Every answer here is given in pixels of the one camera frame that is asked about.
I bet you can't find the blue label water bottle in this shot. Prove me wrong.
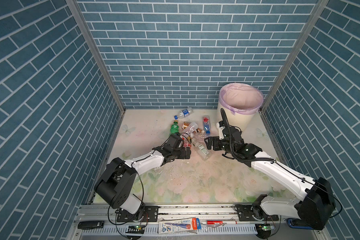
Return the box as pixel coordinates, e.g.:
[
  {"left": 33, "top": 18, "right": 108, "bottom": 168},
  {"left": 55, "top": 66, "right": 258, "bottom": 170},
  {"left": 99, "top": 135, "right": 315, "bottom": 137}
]
[{"left": 174, "top": 107, "right": 194, "bottom": 120}]

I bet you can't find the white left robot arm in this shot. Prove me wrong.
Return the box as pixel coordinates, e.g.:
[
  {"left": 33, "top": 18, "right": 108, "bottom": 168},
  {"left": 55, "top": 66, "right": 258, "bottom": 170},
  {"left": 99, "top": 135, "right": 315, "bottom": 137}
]
[{"left": 94, "top": 144, "right": 191, "bottom": 215}]

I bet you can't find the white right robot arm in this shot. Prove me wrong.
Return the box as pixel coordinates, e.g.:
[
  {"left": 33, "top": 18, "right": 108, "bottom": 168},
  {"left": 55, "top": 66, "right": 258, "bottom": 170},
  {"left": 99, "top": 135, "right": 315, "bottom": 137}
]
[{"left": 204, "top": 127, "right": 336, "bottom": 230}]

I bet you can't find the white bin with pink liner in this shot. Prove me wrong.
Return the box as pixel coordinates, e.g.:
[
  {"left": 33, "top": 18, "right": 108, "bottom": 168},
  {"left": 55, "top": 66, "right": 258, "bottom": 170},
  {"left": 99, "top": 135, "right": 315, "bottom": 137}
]
[{"left": 217, "top": 83, "right": 264, "bottom": 131}]

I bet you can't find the clear bottle green label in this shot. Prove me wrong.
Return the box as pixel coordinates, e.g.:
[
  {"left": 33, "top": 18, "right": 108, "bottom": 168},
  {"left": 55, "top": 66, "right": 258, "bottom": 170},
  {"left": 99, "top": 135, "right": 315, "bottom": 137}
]
[{"left": 192, "top": 138, "right": 211, "bottom": 161}]

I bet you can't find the clear ribbed bottle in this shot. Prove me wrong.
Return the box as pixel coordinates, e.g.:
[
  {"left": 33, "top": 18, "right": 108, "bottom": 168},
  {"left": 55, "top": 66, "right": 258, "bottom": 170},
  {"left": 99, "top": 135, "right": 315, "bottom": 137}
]
[{"left": 194, "top": 133, "right": 211, "bottom": 142}]

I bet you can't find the green soda bottle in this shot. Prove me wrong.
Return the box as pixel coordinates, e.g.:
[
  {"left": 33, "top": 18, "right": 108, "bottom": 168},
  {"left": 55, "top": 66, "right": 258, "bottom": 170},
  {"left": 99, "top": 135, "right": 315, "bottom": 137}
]
[{"left": 170, "top": 120, "right": 180, "bottom": 135}]

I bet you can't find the clear bottle red cap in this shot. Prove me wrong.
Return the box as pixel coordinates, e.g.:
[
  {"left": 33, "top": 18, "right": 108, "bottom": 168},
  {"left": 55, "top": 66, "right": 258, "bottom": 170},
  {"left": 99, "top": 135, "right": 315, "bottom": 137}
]
[{"left": 180, "top": 122, "right": 199, "bottom": 138}]

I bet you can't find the amber small bottle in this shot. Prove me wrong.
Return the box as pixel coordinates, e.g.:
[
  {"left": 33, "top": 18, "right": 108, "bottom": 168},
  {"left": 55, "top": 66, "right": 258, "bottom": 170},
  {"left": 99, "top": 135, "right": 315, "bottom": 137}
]
[{"left": 182, "top": 122, "right": 205, "bottom": 135}]

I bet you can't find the blue red label bottle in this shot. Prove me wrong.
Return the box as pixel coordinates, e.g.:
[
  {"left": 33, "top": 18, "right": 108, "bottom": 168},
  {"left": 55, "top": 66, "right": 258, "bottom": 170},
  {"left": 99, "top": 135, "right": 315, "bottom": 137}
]
[{"left": 203, "top": 116, "right": 211, "bottom": 135}]

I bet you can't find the white glue tube package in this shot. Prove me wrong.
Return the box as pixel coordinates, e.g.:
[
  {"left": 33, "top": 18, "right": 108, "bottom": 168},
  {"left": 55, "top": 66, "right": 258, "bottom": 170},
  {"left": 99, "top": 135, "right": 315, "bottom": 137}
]
[{"left": 158, "top": 218, "right": 202, "bottom": 234}]

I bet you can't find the blue black device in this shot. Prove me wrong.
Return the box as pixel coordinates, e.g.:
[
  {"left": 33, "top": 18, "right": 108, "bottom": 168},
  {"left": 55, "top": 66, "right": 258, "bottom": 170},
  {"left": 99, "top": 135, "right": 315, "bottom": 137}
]
[{"left": 287, "top": 218, "right": 299, "bottom": 229}]

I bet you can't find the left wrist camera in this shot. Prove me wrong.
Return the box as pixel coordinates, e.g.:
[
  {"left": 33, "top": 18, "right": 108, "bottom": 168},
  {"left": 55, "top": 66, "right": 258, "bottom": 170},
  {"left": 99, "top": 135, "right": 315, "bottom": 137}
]
[{"left": 167, "top": 133, "right": 184, "bottom": 149}]

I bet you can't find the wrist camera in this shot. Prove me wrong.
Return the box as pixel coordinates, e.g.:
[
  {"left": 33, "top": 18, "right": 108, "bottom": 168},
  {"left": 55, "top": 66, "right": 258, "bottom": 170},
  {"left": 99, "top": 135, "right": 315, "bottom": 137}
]
[
  {"left": 216, "top": 121, "right": 225, "bottom": 140},
  {"left": 167, "top": 133, "right": 184, "bottom": 149}
]

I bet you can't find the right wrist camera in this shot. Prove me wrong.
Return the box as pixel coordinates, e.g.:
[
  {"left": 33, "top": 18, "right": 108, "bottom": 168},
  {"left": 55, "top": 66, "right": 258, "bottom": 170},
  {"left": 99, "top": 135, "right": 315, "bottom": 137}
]
[{"left": 216, "top": 121, "right": 225, "bottom": 140}]

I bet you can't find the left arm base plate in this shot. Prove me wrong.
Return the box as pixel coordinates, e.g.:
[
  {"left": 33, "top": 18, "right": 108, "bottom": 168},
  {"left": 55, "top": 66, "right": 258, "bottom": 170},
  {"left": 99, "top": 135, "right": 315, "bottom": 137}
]
[{"left": 117, "top": 206, "right": 159, "bottom": 224}]

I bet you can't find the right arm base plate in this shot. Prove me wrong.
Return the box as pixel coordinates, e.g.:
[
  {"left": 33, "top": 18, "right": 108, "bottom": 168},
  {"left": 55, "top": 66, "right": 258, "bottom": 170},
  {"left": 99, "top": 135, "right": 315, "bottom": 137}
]
[{"left": 234, "top": 204, "right": 279, "bottom": 222}]

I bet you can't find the red handled tool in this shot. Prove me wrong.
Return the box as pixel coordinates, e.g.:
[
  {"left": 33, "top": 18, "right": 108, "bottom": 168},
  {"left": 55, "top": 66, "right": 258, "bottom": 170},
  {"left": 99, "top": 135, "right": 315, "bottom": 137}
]
[{"left": 201, "top": 220, "right": 238, "bottom": 227}]

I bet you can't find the white slotted cable duct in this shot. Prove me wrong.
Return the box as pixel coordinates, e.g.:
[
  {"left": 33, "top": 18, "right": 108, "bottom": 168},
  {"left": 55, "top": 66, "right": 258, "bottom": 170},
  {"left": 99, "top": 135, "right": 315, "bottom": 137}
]
[{"left": 80, "top": 224, "right": 258, "bottom": 237}]

